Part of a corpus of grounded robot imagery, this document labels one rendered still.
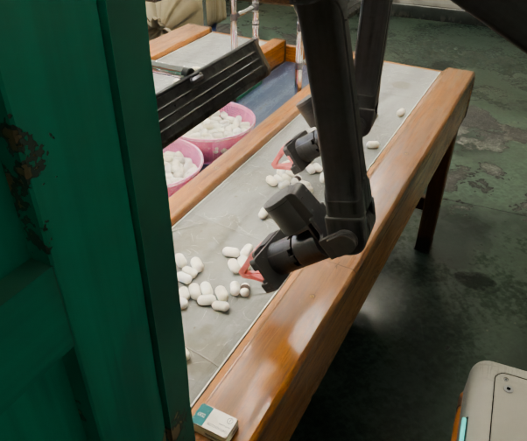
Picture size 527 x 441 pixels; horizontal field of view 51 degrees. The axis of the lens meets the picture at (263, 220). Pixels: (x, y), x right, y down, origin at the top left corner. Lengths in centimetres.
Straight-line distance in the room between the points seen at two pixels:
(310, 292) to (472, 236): 164
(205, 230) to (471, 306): 129
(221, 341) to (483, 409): 80
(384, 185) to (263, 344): 58
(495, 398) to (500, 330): 63
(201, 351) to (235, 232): 34
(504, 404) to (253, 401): 87
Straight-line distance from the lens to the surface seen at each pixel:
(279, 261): 89
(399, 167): 144
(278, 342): 94
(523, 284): 242
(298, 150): 123
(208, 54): 226
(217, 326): 100
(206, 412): 84
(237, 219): 125
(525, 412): 160
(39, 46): 25
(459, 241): 255
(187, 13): 418
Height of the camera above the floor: 147
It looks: 36 degrees down
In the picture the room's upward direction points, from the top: straight up
